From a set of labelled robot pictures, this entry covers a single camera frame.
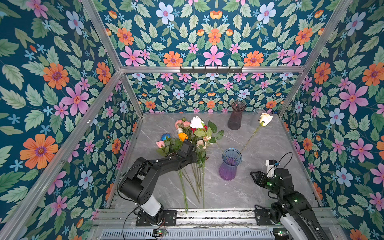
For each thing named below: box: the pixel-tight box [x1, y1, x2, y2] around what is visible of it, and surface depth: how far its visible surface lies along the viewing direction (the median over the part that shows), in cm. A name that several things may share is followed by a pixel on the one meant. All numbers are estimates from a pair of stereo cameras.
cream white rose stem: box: [239, 113, 274, 156], surface depth 63 cm
